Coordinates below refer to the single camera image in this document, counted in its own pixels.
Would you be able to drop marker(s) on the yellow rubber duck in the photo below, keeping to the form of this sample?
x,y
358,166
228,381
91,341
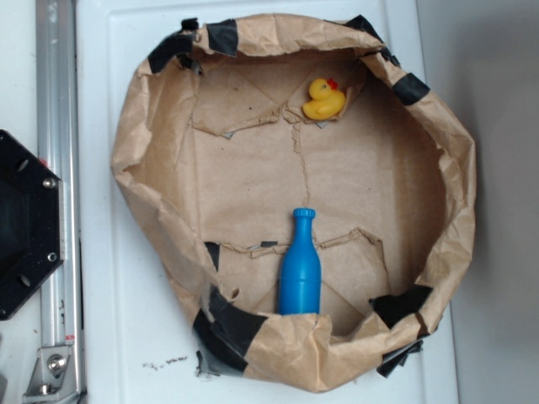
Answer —
x,y
326,100

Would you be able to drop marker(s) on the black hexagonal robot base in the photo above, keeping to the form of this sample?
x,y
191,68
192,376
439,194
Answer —
x,y
30,224

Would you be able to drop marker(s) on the brown paper bag tray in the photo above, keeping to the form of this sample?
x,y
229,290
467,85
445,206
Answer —
x,y
213,153

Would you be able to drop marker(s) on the blue plastic bottle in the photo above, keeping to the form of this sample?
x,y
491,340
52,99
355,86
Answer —
x,y
301,270

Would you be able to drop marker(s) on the metal corner bracket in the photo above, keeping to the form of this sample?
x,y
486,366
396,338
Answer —
x,y
53,378

